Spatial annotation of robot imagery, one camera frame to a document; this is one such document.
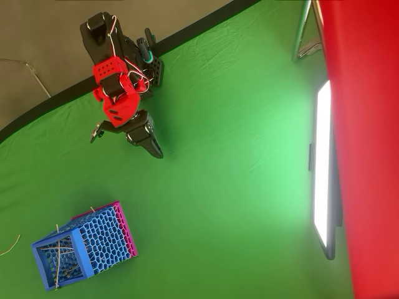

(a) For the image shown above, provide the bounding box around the green cloth with black border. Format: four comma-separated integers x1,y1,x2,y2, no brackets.
0,0,355,299

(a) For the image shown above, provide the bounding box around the blue and magenta lattice basket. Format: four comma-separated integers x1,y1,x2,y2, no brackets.
30,201,138,292

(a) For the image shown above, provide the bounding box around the bright white light panel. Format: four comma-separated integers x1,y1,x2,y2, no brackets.
307,80,344,261

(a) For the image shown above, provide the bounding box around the large red blurred object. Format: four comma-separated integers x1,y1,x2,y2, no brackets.
317,0,399,299

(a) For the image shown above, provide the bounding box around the black clamp with teal ring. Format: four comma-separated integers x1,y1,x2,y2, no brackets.
135,27,165,88

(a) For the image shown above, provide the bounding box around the thin grey floor cable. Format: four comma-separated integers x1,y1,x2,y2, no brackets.
0,58,52,99

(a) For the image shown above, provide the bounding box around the small wrist camera on mount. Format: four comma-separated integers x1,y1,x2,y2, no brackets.
89,120,123,145

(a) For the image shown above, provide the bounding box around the metal stand frame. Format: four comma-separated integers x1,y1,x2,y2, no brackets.
291,0,324,64

